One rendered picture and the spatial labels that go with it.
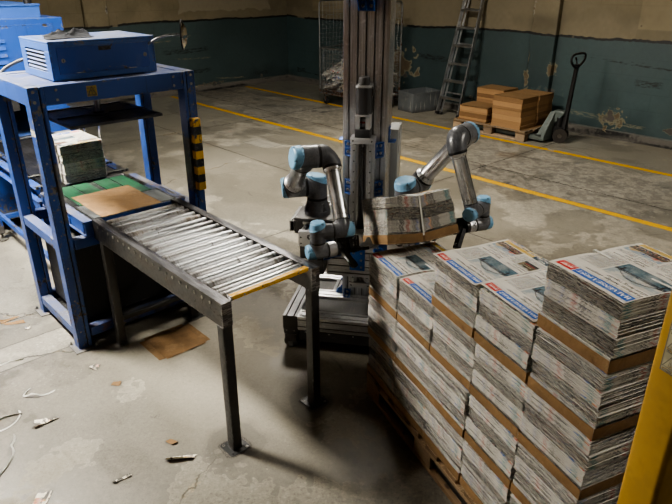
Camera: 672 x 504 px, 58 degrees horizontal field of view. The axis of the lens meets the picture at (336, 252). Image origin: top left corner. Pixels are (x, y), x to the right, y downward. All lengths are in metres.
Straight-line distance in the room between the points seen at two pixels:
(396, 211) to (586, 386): 1.34
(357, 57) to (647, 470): 2.52
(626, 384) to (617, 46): 7.66
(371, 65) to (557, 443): 2.14
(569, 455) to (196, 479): 1.65
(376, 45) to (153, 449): 2.32
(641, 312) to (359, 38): 2.15
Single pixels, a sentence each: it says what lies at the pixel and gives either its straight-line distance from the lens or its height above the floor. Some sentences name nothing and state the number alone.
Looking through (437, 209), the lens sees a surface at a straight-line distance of 3.00.
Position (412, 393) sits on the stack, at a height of 0.31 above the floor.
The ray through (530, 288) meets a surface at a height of 1.07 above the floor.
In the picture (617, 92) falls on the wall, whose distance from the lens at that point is 9.35.
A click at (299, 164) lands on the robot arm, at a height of 1.22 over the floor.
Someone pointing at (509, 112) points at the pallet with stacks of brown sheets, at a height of 0.36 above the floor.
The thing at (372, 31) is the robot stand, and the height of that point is 1.80.
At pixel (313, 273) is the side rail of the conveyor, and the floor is 0.77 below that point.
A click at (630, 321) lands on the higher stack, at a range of 1.80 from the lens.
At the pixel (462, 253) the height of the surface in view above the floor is 1.07.
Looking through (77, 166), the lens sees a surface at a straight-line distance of 4.44.
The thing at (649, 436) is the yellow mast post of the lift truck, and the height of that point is 1.15.
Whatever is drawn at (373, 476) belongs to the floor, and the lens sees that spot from 2.93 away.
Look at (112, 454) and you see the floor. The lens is 3.21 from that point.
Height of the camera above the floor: 2.06
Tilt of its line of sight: 24 degrees down
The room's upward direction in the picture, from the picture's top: straight up
